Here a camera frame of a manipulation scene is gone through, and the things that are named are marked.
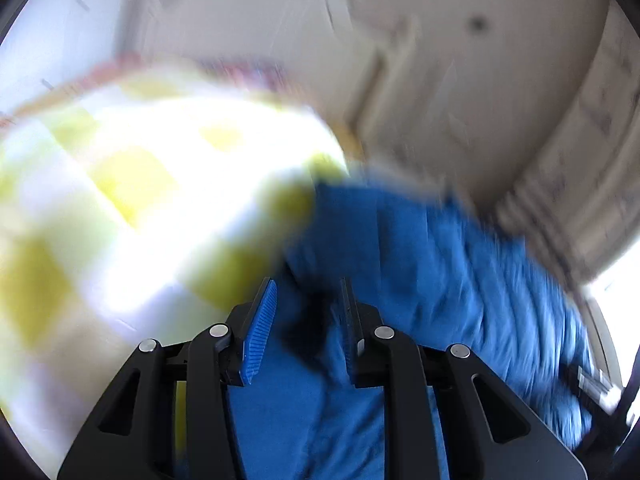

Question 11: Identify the white panelled door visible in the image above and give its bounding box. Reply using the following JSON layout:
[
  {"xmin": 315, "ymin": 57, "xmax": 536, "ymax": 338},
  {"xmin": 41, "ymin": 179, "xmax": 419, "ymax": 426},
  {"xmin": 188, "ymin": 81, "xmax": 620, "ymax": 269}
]
[{"xmin": 125, "ymin": 0, "xmax": 421, "ymax": 136}]

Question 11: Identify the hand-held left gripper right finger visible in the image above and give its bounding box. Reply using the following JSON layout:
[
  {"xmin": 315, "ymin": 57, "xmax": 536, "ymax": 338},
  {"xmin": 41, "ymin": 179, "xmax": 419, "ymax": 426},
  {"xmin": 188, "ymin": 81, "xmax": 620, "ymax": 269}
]
[{"xmin": 339, "ymin": 277, "xmax": 589, "ymax": 480}]

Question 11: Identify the yellow and white checked blanket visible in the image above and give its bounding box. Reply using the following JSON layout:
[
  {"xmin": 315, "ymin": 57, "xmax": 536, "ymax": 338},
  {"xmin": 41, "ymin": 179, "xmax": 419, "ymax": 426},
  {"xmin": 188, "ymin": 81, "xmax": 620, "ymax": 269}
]
[{"xmin": 0, "ymin": 57, "xmax": 351, "ymax": 478}]

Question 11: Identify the blue puffer jacket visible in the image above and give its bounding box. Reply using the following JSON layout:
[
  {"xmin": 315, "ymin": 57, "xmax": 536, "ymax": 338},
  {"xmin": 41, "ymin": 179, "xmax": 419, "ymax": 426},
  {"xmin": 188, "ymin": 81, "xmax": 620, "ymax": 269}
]
[{"xmin": 222, "ymin": 180, "xmax": 608, "ymax": 480}]

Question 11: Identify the pale patterned curtain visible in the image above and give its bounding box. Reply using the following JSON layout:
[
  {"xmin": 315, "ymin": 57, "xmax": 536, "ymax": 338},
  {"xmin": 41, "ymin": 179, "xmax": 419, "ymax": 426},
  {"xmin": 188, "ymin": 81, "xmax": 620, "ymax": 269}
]
[{"xmin": 492, "ymin": 0, "xmax": 640, "ymax": 286}]

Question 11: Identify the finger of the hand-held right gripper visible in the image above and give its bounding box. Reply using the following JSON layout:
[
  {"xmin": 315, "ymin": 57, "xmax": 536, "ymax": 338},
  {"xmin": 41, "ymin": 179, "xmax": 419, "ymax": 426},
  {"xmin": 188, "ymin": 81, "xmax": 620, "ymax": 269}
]
[{"xmin": 564, "ymin": 364, "xmax": 628, "ymax": 458}]

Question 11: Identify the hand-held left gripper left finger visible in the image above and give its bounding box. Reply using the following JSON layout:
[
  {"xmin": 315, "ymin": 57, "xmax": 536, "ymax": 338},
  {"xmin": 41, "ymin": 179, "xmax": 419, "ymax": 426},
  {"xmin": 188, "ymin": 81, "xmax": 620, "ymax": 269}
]
[{"xmin": 57, "ymin": 279, "xmax": 279, "ymax": 480}]

